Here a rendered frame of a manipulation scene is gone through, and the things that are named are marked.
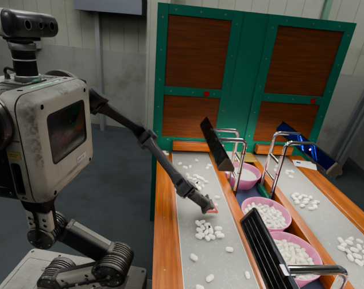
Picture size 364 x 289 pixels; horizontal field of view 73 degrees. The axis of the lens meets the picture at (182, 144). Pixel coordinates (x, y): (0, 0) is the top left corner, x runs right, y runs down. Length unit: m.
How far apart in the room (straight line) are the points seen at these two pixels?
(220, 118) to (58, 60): 3.21
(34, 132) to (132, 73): 3.37
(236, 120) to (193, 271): 1.22
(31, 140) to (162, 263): 0.69
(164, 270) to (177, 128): 1.13
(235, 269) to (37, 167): 0.85
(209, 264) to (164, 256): 0.19
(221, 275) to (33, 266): 0.96
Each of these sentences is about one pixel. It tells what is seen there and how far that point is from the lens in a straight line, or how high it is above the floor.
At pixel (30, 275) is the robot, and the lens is 1.56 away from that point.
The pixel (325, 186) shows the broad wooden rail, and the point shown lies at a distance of 1.94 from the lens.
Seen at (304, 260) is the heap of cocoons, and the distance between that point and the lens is 1.33.
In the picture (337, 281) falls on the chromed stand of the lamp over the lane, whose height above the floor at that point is 1.07.
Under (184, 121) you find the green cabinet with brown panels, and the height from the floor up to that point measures 1.00.
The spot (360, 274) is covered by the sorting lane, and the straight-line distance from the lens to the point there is 1.43.
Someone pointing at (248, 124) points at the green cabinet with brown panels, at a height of 1.01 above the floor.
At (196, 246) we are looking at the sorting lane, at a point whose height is 0.74.
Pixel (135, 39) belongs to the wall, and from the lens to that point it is 3.98.
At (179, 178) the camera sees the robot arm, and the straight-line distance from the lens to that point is 1.24.
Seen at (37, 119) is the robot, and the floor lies 1.39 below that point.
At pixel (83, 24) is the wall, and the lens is 4.28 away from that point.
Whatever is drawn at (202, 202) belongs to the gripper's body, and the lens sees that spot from 1.29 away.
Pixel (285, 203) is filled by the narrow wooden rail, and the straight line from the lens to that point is 1.60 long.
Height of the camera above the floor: 1.62
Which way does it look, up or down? 24 degrees down
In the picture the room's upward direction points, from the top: 5 degrees clockwise
